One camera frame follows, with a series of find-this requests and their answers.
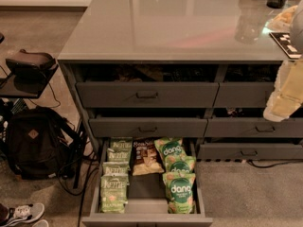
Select dark headset device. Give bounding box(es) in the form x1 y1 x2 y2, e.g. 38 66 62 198
6 49 56 79

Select open bottom left drawer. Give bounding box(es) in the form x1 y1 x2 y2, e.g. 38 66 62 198
81 142 213 227

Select green dang bag middle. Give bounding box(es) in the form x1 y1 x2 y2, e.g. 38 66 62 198
165 155 196 173

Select green dang bag back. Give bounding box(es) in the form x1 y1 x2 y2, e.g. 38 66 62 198
154 137 187 160

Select middle left grey drawer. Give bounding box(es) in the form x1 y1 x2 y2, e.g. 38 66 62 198
89 117 207 137

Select middle right grey drawer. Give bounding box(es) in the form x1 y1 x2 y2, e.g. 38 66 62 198
205 117 303 138

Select green kettle bag back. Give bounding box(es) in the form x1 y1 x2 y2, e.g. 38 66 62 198
110 137 133 150

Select grey drawer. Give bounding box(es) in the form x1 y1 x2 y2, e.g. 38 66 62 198
214 82 274 108
76 81 219 108
197 143 303 160
205 117 303 138
89 117 207 137

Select grey drawer cabinet counter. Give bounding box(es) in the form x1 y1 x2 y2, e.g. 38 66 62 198
59 0 302 154

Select top left grey drawer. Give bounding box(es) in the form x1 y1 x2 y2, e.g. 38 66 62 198
76 81 219 108

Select grey white sneaker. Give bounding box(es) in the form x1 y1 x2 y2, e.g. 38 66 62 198
0 203 45 227

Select top right grey drawer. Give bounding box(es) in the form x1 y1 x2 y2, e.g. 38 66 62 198
214 82 274 108

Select black white marker board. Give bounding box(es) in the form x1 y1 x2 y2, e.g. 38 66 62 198
270 32 302 60

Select bottom right grey drawer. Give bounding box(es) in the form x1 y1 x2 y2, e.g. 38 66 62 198
197 143 303 160

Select green dang bag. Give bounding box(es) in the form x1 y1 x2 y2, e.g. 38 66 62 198
165 155 196 173
163 172 196 214
154 137 187 160

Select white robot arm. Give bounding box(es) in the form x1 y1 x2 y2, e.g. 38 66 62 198
263 1 303 122

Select black backpack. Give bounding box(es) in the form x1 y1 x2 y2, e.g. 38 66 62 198
6 107 80 180

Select brown sea salt chip bag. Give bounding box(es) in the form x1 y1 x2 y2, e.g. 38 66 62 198
133 138 164 176

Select black floor cables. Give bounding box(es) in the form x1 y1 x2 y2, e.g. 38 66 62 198
56 118 98 227

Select green kettle bag front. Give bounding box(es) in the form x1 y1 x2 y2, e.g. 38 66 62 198
100 174 128 214

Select green dang bag front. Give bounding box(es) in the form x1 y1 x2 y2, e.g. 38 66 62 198
163 172 196 214

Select black cable under cabinet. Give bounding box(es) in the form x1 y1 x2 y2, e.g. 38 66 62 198
246 159 303 169

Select green kettle bag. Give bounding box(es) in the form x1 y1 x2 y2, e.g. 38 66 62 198
110 137 133 150
107 148 131 162
100 174 128 214
102 162 130 175

